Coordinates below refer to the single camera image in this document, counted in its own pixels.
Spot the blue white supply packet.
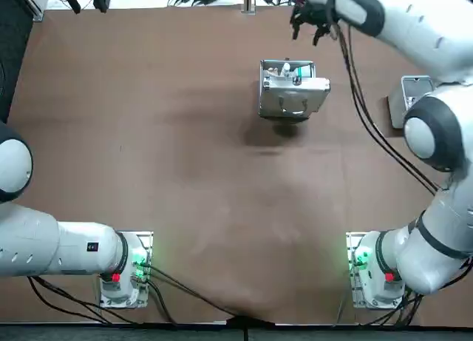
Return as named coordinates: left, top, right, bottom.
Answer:
left=263, top=67, right=297, bottom=82

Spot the aluminium medical kit case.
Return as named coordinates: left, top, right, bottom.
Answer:
left=257, top=58, right=331, bottom=125

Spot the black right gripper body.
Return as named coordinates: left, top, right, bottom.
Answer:
left=294, top=0, right=340, bottom=28

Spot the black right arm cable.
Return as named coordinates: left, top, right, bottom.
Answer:
left=330, top=21, right=443, bottom=196

